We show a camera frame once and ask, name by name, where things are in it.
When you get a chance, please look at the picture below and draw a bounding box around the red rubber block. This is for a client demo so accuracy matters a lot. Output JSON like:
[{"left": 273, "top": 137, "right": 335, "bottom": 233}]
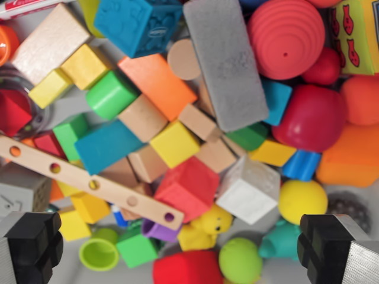
[{"left": 152, "top": 250, "right": 224, "bottom": 284}]

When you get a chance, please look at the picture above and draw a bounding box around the grey embossed rubber cube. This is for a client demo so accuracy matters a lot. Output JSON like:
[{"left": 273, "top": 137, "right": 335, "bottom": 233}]
[{"left": 0, "top": 170, "right": 53, "bottom": 220}]

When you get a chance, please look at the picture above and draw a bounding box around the long orange wooden block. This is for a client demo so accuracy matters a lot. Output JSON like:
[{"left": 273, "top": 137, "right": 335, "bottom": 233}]
[{"left": 117, "top": 53, "right": 198, "bottom": 122}]

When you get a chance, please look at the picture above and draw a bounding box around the golden yellow wooden block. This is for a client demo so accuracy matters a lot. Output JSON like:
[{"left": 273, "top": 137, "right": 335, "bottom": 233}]
[{"left": 60, "top": 44, "right": 113, "bottom": 91}]

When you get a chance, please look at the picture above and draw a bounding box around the blue wooden cube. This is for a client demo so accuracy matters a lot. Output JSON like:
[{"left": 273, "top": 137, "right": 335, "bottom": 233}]
[{"left": 260, "top": 79, "right": 294, "bottom": 127}]

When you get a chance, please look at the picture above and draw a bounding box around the clear plastic jar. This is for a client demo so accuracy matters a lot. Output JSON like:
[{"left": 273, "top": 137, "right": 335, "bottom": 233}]
[{"left": 0, "top": 66, "right": 56, "bottom": 140}]

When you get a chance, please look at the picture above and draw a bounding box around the green wooden cylinder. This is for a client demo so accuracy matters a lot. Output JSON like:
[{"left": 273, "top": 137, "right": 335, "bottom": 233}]
[{"left": 85, "top": 70, "right": 140, "bottom": 121}]

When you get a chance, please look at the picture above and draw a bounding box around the dark red rounded toy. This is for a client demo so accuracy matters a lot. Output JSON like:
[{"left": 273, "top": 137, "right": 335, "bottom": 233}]
[{"left": 271, "top": 85, "right": 347, "bottom": 153}]

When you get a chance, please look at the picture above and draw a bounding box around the blue ridged plastic cylinder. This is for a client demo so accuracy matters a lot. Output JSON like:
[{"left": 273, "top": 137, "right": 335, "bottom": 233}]
[{"left": 281, "top": 150, "right": 322, "bottom": 182}]

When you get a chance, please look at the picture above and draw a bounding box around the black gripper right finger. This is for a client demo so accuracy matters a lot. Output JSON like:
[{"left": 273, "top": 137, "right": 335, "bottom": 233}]
[{"left": 297, "top": 214, "right": 379, "bottom": 284}]

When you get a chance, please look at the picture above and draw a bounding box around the wooden strip with holes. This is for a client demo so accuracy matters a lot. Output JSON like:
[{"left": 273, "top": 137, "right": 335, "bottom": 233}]
[{"left": 0, "top": 135, "right": 185, "bottom": 231}]

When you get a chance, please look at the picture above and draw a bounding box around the grey foam block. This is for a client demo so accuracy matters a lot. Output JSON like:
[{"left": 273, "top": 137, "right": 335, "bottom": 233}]
[{"left": 182, "top": 0, "right": 270, "bottom": 133}]

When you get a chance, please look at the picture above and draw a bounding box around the small natural wood block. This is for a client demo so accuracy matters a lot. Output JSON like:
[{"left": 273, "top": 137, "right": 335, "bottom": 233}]
[
  {"left": 127, "top": 144, "right": 170, "bottom": 184},
  {"left": 202, "top": 138, "right": 238, "bottom": 174},
  {"left": 100, "top": 157, "right": 140, "bottom": 188},
  {"left": 177, "top": 103, "right": 222, "bottom": 143}
]

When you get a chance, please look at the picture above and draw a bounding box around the small red ball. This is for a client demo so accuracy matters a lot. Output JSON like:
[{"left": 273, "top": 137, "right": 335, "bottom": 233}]
[{"left": 301, "top": 47, "right": 342, "bottom": 86}]

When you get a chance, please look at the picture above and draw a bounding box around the yellow-green fish print block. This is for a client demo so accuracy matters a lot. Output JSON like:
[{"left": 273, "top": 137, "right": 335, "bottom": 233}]
[{"left": 330, "top": 0, "right": 379, "bottom": 75}]

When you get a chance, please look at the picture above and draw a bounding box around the small blue white tube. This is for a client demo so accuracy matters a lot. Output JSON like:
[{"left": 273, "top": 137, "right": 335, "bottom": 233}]
[{"left": 111, "top": 204, "right": 129, "bottom": 228}]

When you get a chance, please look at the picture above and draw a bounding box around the yellow ball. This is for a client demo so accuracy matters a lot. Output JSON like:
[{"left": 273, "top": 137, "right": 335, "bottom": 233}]
[{"left": 278, "top": 179, "right": 329, "bottom": 226}]

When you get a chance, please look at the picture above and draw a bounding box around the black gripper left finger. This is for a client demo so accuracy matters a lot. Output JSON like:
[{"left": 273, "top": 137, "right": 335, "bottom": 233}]
[{"left": 0, "top": 211, "right": 65, "bottom": 284}]

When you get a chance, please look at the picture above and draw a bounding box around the yellow rubber bear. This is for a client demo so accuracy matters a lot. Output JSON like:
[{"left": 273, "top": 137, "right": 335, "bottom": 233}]
[{"left": 177, "top": 205, "right": 235, "bottom": 252}]

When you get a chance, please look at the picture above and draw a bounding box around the white rubber cube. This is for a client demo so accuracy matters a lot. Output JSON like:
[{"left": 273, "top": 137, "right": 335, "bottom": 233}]
[{"left": 216, "top": 156, "right": 282, "bottom": 225}]

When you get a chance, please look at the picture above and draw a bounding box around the lemon yellow wooden block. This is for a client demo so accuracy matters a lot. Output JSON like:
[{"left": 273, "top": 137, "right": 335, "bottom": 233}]
[{"left": 27, "top": 68, "right": 74, "bottom": 110}]

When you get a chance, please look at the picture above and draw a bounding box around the red ridged rubber dome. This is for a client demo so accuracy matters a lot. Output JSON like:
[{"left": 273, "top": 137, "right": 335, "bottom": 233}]
[{"left": 247, "top": 0, "right": 327, "bottom": 81}]

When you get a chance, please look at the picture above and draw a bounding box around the dark red wooden block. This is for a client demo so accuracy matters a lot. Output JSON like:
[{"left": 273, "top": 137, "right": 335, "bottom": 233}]
[{"left": 0, "top": 88, "right": 33, "bottom": 138}]

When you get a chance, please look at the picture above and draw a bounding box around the natural wood cube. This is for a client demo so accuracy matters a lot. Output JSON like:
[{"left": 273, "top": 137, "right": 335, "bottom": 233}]
[{"left": 118, "top": 94, "right": 169, "bottom": 144}]

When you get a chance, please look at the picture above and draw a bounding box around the lime green ball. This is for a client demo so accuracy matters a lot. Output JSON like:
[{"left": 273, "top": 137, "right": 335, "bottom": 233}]
[{"left": 219, "top": 237, "right": 264, "bottom": 284}]

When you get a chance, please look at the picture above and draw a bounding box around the large natural wood block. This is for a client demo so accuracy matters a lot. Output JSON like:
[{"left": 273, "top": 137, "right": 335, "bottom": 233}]
[{"left": 10, "top": 2, "right": 93, "bottom": 86}]

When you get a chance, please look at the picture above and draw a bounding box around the green wooden cube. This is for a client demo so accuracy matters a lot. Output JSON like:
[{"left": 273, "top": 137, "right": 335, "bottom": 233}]
[{"left": 115, "top": 227, "right": 161, "bottom": 269}]

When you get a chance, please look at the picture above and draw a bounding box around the blue wooden block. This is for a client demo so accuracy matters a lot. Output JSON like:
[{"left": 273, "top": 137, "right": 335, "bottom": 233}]
[{"left": 73, "top": 119, "right": 146, "bottom": 176}]

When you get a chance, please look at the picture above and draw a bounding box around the orange rubber ball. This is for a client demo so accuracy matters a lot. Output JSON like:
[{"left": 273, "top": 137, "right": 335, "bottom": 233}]
[{"left": 340, "top": 75, "right": 379, "bottom": 127}]

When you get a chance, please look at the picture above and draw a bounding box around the lime green plastic cup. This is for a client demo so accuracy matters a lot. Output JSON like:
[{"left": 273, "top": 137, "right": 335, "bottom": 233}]
[{"left": 79, "top": 228, "right": 120, "bottom": 272}]

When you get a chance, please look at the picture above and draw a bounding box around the teal rubber animal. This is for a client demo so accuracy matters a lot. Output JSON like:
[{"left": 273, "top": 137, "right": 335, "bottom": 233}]
[{"left": 258, "top": 220, "right": 303, "bottom": 262}]

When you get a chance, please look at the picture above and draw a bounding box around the flat yellow wooden block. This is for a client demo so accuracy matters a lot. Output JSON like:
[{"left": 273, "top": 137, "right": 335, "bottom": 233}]
[{"left": 248, "top": 138, "right": 297, "bottom": 167}]

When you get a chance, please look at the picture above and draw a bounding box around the black spiky ball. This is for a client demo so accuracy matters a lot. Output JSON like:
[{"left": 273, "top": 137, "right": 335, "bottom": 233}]
[{"left": 326, "top": 192, "right": 371, "bottom": 235}]

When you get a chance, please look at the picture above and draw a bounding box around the yellow wooden cube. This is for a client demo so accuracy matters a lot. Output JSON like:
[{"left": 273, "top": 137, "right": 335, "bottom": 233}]
[{"left": 149, "top": 120, "right": 202, "bottom": 170}]

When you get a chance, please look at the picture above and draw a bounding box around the blue embossed rubber cube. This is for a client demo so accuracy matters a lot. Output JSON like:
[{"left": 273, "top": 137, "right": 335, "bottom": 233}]
[{"left": 94, "top": 0, "right": 184, "bottom": 59}]

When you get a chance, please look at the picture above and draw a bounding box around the orange rubber block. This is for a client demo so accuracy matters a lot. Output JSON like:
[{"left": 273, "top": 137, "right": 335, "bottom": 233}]
[{"left": 315, "top": 124, "right": 379, "bottom": 188}]

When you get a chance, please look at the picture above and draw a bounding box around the green wooden block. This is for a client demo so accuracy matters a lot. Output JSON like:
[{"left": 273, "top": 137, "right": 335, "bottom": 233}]
[
  {"left": 224, "top": 122, "right": 270, "bottom": 152},
  {"left": 52, "top": 113, "right": 90, "bottom": 162}
]

